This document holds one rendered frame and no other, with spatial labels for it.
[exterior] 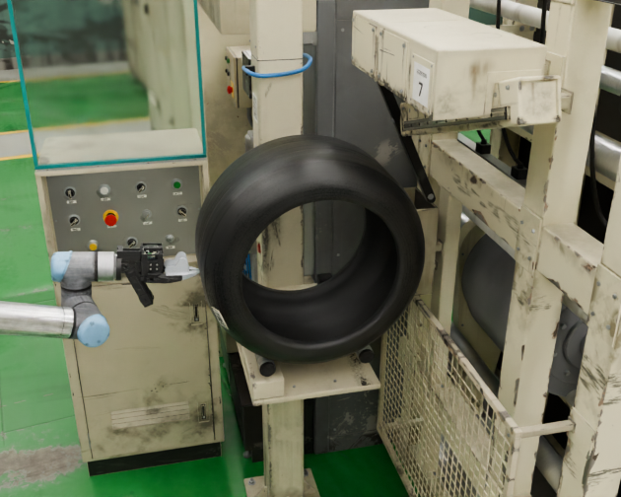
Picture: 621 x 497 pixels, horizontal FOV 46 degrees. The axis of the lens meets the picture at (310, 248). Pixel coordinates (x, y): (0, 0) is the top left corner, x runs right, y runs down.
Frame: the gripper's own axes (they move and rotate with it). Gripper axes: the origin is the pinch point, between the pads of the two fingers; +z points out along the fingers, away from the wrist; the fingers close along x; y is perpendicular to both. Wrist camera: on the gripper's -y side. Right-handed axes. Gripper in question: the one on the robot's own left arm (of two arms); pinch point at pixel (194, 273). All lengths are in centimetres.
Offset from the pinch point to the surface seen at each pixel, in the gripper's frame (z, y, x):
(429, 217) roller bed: 73, 8, 21
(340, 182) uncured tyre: 32.3, 30.4, -12.1
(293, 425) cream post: 40, -73, 28
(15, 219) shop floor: -90, -129, 343
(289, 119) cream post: 28, 35, 28
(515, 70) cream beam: 60, 64, -33
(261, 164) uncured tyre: 14.8, 30.9, -1.3
